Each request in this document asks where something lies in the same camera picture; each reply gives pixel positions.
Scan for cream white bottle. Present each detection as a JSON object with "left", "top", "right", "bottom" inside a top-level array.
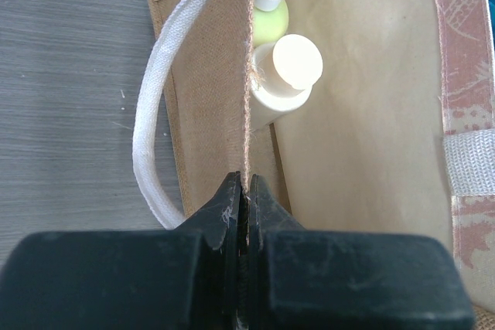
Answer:
[{"left": 250, "top": 34, "right": 323, "bottom": 131}]

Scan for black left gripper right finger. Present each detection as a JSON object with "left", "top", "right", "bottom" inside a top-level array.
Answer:
[{"left": 247, "top": 175, "right": 475, "bottom": 329}]

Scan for white bag handle strap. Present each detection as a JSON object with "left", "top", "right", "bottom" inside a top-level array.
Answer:
[{"left": 131, "top": 0, "right": 229, "bottom": 230}]

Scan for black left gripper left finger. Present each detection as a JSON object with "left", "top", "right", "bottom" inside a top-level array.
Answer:
[{"left": 1, "top": 173, "right": 242, "bottom": 329}]

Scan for brown jute canvas bag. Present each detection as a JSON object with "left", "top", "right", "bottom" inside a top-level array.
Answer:
[{"left": 148, "top": 0, "right": 494, "bottom": 329}]

